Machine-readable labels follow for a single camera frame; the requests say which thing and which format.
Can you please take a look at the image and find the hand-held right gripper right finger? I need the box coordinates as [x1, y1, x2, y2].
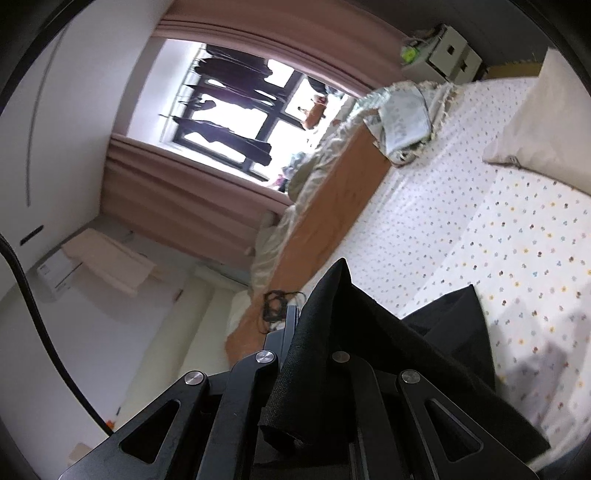
[323, 351, 542, 480]

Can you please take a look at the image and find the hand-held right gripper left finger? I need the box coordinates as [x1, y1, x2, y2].
[59, 302, 301, 480]

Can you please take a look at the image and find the black jacket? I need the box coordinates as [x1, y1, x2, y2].
[257, 257, 551, 462]

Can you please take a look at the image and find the cream headboard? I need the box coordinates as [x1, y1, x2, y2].
[111, 263, 254, 439]

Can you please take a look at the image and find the orange blanket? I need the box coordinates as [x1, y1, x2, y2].
[225, 122, 393, 365]

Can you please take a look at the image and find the pink curtain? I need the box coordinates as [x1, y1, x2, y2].
[104, 134, 291, 264]
[157, 0, 402, 97]

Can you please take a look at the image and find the cream hanging cloth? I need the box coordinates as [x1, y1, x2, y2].
[61, 228, 158, 298]

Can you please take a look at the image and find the bed with dotted sheet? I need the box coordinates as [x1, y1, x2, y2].
[300, 76, 591, 444]

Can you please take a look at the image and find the orange cushion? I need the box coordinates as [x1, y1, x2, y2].
[300, 99, 328, 130]

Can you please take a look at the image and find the light blue patterned cloth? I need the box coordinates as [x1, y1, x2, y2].
[360, 80, 462, 164]

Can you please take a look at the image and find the beige folded cloth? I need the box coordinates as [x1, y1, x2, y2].
[482, 46, 591, 190]

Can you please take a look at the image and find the white nightstand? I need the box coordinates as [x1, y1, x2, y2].
[402, 23, 483, 84]

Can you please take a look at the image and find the brown cardboard sheet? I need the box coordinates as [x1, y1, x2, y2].
[482, 62, 543, 81]

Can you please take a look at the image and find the black cable bundle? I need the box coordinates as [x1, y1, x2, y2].
[261, 290, 305, 333]

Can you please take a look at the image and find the thick black cable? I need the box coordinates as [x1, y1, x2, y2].
[0, 233, 114, 437]

